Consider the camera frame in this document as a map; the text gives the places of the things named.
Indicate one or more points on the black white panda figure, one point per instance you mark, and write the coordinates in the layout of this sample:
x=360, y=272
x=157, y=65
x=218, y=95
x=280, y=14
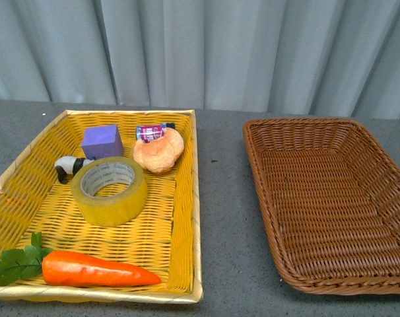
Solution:
x=69, y=165

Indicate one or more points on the brown wicker basket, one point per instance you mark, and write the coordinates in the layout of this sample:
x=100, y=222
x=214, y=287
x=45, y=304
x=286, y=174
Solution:
x=329, y=196

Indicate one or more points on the yellow packing tape roll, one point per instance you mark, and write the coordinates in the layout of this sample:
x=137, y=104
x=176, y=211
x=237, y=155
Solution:
x=116, y=209

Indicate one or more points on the yellow woven basket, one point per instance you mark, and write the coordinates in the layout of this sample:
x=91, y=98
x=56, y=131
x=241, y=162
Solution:
x=164, y=238

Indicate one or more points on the purple foam cube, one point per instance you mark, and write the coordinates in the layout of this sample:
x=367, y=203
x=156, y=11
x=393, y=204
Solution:
x=102, y=141

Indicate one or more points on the orange toy carrot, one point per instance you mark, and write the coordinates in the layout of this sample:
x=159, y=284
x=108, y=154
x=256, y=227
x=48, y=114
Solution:
x=69, y=268

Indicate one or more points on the toy croissant bread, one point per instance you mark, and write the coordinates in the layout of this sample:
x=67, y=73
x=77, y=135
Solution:
x=159, y=155

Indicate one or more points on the pink snack packet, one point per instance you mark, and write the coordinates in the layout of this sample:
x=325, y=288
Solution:
x=148, y=133

